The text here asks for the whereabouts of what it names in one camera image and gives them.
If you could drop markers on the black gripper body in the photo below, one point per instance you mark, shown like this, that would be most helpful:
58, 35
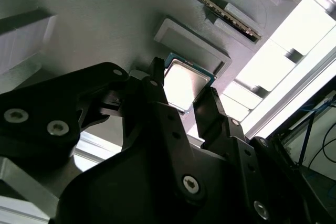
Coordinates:
126, 190

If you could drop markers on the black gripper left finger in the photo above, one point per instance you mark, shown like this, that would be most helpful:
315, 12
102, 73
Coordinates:
39, 103

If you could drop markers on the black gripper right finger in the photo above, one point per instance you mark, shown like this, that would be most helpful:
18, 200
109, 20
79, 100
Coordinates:
210, 113

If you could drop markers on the silver CPU with green edge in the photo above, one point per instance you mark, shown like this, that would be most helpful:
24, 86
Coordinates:
183, 85

